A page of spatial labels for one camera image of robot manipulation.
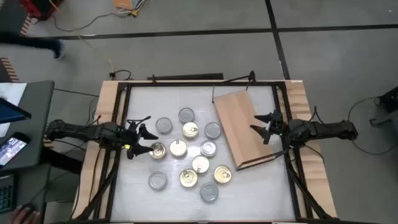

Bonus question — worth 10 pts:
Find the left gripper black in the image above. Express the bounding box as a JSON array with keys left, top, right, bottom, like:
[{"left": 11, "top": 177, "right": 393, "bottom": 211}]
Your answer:
[{"left": 116, "top": 119, "right": 159, "bottom": 161}]

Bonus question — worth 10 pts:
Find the dark mat with orange stripes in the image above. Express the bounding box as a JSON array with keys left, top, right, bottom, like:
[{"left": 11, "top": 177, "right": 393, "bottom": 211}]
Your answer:
[
  {"left": 0, "top": 0, "right": 34, "bottom": 37},
  {"left": 0, "top": 57, "right": 20, "bottom": 83}
]

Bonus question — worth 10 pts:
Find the black keyboard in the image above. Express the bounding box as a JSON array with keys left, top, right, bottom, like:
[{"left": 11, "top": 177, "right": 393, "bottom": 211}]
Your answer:
[{"left": 0, "top": 173, "right": 17, "bottom": 215}]

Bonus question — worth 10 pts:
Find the white cable bundle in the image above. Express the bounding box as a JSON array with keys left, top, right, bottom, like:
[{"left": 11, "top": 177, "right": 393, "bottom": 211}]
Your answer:
[{"left": 118, "top": 0, "right": 147, "bottom": 18}]

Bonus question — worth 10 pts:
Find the black clamp stand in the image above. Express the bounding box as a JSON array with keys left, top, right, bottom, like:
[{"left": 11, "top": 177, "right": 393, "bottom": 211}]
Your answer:
[{"left": 217, "top": 70, "right": 257, "bottom": 91}]

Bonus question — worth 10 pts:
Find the grey desk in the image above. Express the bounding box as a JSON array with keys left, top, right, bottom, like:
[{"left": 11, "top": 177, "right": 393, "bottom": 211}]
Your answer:
[{"left": 0, "top": 80, "right": 56, "bottom": 175}]

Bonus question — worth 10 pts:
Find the flat black bar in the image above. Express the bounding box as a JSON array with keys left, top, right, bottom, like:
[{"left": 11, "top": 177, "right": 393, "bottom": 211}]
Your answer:
[{"left": 147, "top": 73, "right": 224, "bottom": 82}]

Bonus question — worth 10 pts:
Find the thin black cable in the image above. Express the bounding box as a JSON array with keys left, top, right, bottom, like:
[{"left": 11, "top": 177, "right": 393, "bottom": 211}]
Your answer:
[{"left": 54, "top": 88, "right": 100, "bottom": 98}]

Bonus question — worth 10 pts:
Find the smartphone with lit screen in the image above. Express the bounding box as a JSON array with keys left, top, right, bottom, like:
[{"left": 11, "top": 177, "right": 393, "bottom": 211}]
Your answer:
[{"left": 0, "top": 132, "right": 31, "bottom": 169}]

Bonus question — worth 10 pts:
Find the black floor cable loop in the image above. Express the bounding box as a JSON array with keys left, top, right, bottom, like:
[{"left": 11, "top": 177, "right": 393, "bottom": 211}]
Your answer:
[{"left": 347, "top": 95, "right": 398, "bottom": 156}]

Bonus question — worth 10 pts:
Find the black floor stand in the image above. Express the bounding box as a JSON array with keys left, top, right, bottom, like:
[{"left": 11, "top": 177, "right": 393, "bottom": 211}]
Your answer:
[{"left": 369, "top": 86, "right": 398, "bottom": 128}]

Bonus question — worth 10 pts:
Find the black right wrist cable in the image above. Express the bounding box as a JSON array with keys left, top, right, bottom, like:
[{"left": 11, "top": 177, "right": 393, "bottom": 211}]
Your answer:
[{"left": 312, "top": 105, "right": 324, "bottom": 125}]

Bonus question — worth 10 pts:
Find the orange flat board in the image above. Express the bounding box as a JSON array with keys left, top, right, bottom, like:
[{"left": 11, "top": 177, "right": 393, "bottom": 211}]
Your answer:
[{"left": 113, "top": 0, "right": 135, "bottom": 10}]

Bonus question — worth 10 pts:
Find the yellow cable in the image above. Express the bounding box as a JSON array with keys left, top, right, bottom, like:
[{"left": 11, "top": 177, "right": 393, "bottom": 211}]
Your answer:
[{"left": 49, "top": 0, "right": 114, "bottom": 73}]

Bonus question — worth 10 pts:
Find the Bumble Bee tuna can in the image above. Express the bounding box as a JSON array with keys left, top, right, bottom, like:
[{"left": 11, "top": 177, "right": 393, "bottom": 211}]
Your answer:
[
  {"left": 155, "top": 116, "right": 174, "bottom": 135},
  {"left": 199, "top": 182, "right": 220, "bottom": 203},
  {"left": 200, "top": 139, "right": 218, "bottom": 158},
  {"left": 204, "top": 121, "right": 222, "bottom": 140},
  {"left": 178, "top": 107, "right": 196, "bottom": 124},
  {"left": 147, "top": 170, "right": 168, "bottom": 191}
]

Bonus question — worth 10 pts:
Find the Wild Planet salmon can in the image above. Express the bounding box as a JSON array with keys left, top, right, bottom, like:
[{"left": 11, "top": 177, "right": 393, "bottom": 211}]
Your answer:
[
  {"left": 179, "top": 168, "right": 198, "bottom": 189},
  {"left": 191, "top": 155, "right": 210, "bottom": 174},
  {"left": 213, "top": 164, "right": 233, "bottom": 184},
  {"left": 149, "top": 141, "right": 167, "bottom": 161},
  {"left": 182, "top": 121, "right": 200, "bottom": 140},
  {"left": 169, "top": 139, "right": 188, "bottom": 158}
]

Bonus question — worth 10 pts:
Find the person's leg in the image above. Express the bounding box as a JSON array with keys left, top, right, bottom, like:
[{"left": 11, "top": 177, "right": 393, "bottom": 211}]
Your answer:
[{"left": 0, "top": 32, "right": 65, "bottom": 60}]

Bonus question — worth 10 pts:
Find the person's hand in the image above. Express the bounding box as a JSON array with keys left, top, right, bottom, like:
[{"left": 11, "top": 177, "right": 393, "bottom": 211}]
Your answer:
[{"left": 9, "top": 205, "right": 42, "bottom": 224}]

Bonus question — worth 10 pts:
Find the white paper sheet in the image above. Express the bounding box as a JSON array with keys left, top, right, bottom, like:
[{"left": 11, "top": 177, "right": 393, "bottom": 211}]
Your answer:
[{"left": 0, "top": 82, "right": 27, "bottom": 138}]

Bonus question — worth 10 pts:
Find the black computer mouse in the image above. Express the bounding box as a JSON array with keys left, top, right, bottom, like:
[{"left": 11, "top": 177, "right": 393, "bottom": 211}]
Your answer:
[{"left": 18, "top": 202, "right": 37, "bottom": 218}]

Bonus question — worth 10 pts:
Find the red box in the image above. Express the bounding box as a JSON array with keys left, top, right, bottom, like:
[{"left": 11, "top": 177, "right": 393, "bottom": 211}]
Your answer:
[{"left": 20, "top": 0, "right": 65, "bottom": 20}]

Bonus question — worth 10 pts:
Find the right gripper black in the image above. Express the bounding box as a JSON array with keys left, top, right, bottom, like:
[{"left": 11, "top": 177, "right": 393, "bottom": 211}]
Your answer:
[{"left": 249, "top": 109, "right": 292, "bottom": 145}]

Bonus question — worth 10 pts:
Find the long black floor cable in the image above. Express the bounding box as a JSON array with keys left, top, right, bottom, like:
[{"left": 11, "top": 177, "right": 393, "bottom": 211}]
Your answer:
[{"left": 49, "top": 11, "right": 131, "bottom": 32}]

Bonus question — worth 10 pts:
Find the black desk foot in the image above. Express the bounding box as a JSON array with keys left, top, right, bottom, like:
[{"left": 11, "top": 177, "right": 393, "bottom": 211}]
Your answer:
[{"left": 39, "top": 146, "right": 84, "bottom": 175}]

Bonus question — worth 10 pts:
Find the black plug with cable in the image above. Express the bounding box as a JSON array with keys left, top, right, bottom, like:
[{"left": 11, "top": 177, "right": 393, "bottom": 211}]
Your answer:
[{"left": 108, "top": 69, "right": 133, "bottom": 81}]

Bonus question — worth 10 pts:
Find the blue tablet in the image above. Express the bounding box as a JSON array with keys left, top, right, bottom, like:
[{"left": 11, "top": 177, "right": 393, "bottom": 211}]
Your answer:
[{"left": 0, "top": 98, "right": 32, "bottom": 124}]

